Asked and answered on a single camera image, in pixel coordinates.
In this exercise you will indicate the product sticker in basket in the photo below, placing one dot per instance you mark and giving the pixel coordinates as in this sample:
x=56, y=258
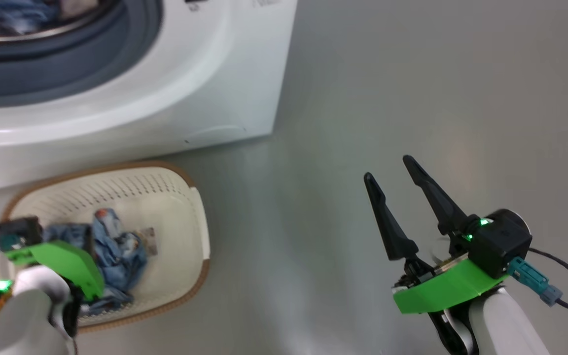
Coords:
x=150, y=241

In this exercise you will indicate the cream basket with brown rim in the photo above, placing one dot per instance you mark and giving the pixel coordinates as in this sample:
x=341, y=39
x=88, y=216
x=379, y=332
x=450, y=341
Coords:
x=165, y=212

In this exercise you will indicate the blue garment with white lining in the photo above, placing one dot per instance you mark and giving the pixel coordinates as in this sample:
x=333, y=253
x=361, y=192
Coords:
x=13, y=15

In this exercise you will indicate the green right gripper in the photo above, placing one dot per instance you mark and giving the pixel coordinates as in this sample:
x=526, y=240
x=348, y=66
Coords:
x=446, y=291

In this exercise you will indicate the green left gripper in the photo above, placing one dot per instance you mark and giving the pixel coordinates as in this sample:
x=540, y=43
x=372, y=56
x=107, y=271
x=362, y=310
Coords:
x=62, y=261

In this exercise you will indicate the white front-load washing machine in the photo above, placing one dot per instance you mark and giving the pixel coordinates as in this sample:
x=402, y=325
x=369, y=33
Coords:
x=141, y=108

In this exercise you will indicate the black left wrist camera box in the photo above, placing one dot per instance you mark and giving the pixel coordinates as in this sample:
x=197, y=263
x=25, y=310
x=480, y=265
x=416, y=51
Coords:
x=17, y=228

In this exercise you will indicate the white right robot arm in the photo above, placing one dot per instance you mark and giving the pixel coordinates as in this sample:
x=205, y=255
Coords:
x=501, y=325

